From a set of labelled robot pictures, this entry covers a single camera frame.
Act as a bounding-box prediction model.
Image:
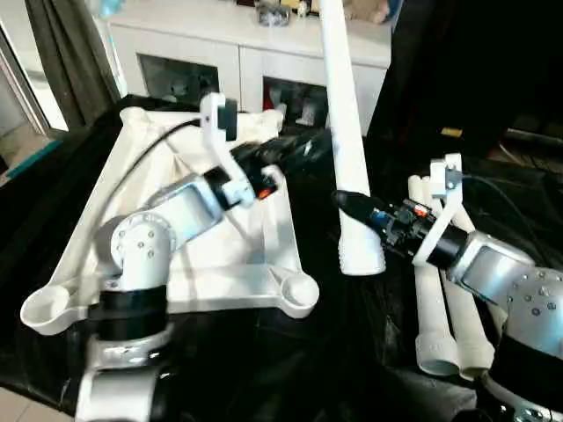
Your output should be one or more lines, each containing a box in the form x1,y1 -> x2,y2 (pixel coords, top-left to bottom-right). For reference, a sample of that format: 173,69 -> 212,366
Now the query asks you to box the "white plastic table top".
19,107 -> 320,338

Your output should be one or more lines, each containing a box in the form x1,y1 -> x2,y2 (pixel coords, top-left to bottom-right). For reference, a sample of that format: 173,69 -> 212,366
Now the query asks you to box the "white glass-door cabinet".
107,11 -> 392,137

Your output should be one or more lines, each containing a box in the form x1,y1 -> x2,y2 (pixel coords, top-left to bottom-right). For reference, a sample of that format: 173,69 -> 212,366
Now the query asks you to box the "black plastic mat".
0,94 -> 563,417

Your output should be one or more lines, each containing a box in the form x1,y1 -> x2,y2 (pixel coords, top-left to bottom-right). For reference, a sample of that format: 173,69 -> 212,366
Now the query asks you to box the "large black box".
367,0 -> 563,150

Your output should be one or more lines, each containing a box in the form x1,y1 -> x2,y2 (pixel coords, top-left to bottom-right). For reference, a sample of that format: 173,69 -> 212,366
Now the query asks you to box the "light blue white panel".
99,0 -> 128,93

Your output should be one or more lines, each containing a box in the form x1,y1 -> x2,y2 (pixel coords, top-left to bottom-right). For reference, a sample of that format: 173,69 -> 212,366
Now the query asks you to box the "grey-brown curtain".
24,0 -> 122,128

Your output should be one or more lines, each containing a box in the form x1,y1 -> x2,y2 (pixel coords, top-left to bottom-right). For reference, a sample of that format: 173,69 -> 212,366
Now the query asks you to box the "teal edged board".
0,138 -> 67,178

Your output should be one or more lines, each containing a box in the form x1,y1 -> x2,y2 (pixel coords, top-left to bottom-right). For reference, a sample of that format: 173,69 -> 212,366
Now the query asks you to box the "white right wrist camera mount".
412,153 -> 464,267

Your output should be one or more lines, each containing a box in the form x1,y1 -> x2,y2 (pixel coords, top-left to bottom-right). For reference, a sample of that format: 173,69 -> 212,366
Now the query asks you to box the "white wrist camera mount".
412,153 -> 464,267
200,92 -> 282,207

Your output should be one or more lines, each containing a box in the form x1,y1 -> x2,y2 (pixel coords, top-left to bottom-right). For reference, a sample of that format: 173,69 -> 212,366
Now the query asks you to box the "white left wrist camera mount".
200,92 -> 282,207

